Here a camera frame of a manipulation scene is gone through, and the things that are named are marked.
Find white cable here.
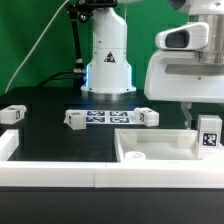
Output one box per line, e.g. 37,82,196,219
3,0,72,95

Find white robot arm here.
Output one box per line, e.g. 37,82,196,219
81,0,224,119

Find black cable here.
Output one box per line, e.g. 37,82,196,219
36,69,84,88

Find printed marker sheet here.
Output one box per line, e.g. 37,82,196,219
63,109,138,125

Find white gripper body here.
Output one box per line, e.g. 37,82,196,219
144,22,224,103

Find white U-shaped fence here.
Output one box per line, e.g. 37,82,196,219
0,130,224,188

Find white square tabletop part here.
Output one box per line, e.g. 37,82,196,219
114,129,224,165

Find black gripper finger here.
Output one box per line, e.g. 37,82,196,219
181,102,192,129

